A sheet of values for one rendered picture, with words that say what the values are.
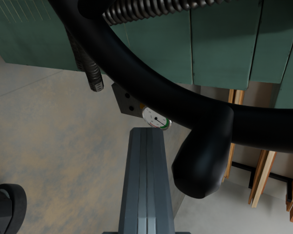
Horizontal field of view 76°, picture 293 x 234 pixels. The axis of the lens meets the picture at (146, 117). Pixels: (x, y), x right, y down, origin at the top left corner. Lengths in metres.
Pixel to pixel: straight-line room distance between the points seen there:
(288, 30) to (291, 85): 0.08
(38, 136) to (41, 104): 0.15
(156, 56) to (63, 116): 0.75
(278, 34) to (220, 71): 0.09
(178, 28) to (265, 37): 0.12
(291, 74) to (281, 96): 0.04
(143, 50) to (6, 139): 0.71
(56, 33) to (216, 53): 0.37
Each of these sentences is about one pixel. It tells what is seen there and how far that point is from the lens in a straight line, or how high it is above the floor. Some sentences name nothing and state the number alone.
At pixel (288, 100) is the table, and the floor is 0.86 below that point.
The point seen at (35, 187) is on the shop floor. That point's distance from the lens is 1.09.
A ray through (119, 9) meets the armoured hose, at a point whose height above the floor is 0.69.
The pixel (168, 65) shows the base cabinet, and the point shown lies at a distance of 0.36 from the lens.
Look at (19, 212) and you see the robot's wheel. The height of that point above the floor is 0.19.
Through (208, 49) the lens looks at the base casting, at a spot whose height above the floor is 0.74.
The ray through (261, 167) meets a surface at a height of 1.03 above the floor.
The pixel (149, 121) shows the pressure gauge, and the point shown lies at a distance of 0.37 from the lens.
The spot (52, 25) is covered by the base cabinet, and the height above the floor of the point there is 0.39.
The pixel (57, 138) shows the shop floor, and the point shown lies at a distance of 1.05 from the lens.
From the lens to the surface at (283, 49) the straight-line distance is 0.31.
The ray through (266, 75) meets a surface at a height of 0.82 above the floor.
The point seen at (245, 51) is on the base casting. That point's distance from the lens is 0.31.
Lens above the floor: 0.82
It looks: 29 degrees down
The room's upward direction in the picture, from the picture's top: 103 degrees clockwise
